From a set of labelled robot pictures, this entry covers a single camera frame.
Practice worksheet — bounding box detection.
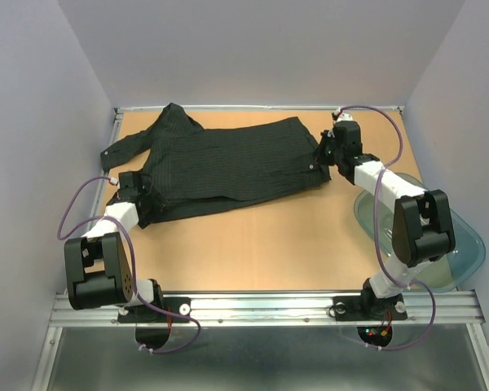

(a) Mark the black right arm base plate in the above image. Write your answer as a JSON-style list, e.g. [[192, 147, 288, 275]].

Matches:
[[329, 295, 408, 322]]

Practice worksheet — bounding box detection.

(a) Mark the aluminium table frame rail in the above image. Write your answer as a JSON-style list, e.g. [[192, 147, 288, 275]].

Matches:
[[34, 110, 489, 390]]

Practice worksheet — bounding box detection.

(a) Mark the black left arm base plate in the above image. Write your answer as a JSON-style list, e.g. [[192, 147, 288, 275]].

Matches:
[[117, 296, 192, 325]]

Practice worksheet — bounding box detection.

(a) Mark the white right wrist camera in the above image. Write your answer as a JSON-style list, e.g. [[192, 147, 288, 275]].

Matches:
[[331, 108, 354, 124]]

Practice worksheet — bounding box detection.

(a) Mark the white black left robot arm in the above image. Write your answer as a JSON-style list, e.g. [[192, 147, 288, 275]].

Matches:
[[57, 171, 165, 321]]

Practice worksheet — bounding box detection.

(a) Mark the black pinstriped long sleeve shirt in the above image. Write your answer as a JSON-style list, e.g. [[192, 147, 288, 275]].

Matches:
[[100, 103, 330, 228]]

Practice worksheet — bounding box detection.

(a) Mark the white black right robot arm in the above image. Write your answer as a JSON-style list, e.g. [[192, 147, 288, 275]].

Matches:
[[315, 117, 456, 321]]

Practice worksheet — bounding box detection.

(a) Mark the translucent blue plastic bin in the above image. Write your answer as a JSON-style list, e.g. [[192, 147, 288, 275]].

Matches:
[[354, 191, 486, 293]]

